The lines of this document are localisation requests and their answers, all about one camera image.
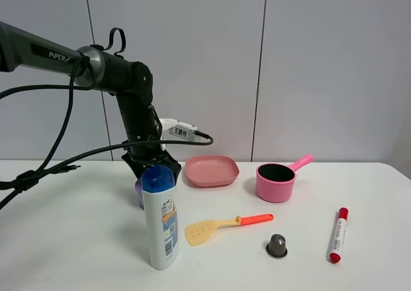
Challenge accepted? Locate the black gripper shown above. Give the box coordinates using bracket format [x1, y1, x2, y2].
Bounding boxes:
[121, 141, 181, 184]

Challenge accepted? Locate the purple-lidded round can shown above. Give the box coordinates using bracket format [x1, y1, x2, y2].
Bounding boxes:
[134, 179, 144, 210]

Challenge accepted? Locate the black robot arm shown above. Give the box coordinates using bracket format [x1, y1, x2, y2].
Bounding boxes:
[1, 22, 181, 177]

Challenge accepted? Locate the white blue-capped shampoo bottle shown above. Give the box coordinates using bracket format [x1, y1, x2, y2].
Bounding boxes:
[141, 165, 179, 270]

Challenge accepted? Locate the pink square plate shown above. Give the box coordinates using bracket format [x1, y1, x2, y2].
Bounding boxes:
[185, 155, 240, 188]

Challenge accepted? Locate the yellow orange toy spatula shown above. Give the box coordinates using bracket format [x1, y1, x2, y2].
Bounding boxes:
[185, 213, 274, 246]

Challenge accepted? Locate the pink toy saucepan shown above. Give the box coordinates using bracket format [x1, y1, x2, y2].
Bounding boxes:
[256, 154, 314, 203]

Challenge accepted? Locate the red whiteboard marker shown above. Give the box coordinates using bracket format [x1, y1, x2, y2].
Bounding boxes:
[329, 207, 349, 264]

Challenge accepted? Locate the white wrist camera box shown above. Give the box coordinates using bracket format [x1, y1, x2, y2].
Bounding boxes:
[160, 118, 198, 141]

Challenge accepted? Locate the black cable bundle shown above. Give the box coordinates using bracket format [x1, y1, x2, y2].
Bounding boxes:
[0, 28, 214, 209]

